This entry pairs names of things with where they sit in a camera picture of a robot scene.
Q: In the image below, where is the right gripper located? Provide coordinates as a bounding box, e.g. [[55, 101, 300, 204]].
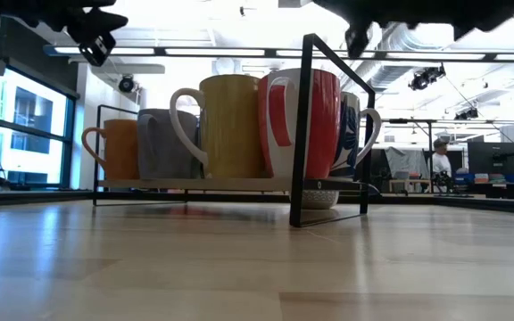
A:
[[312, 0, 402, 60]]

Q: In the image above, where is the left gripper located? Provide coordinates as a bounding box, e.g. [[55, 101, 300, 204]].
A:
[[63, 0, 129, 68]]

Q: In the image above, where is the red and white mug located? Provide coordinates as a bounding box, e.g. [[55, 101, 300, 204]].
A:
[[256, 67, 342, 180]]

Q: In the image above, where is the grey-green mug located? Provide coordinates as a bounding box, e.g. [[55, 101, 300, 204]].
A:
[[330, 91, 382, 178]]

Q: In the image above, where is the orange mug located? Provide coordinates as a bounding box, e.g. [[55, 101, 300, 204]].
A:
[[81, 119, 141, 181]]

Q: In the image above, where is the grey mug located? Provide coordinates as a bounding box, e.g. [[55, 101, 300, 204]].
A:
[[137, 108, 203, 180]]

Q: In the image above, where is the yellow mug white handle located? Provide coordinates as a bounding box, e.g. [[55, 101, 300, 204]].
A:
[[169, 73, 267, 180]]

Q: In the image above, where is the long linear light fixture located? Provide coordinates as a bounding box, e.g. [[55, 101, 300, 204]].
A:
[[42, 44, 514, 63]]

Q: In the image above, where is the black spotlight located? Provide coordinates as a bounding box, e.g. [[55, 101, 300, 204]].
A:
[[452, 106, 480, 121], [408, 64, 447, 92]]

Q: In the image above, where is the large glass window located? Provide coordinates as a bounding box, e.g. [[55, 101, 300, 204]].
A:
[[0, 66, 78, 191]]

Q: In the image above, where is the grey cloth cover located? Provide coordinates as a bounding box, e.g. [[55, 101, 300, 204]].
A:
[[384, 146, 432, 180]]

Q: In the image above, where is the person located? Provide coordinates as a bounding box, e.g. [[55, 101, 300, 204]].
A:
[[430, 137, 453, 178]]

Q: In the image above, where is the black monitor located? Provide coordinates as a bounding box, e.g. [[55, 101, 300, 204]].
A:
[[467, 141, 514, 176], [451, 149, 465, 175]]

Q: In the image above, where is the green succulent potted plant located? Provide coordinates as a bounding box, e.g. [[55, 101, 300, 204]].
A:
[[302, 190, 341, 210]]

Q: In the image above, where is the black dome camera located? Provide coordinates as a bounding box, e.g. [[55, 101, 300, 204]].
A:
[[117, 74, 136, 94]]

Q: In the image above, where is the silver air duct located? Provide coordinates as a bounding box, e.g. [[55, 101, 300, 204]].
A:
[[327, 21, 463, 117]]

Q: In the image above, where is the black background rig frame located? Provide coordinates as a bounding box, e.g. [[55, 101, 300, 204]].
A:
[[375, 116, 514, 155]]

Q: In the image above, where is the black aluminium table frame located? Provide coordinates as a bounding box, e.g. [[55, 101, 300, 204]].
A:
[[0, 189, 514, 216]]

